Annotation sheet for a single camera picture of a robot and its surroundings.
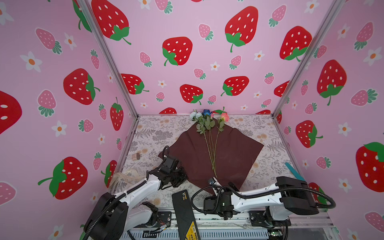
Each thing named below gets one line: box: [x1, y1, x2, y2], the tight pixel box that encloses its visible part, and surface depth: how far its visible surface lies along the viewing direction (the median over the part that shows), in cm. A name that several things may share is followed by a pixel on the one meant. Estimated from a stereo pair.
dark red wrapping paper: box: [158, 119, 264, 190], surface depth 105 cm
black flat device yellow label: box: [172, 189, 201, 240], surface depth 73 cm
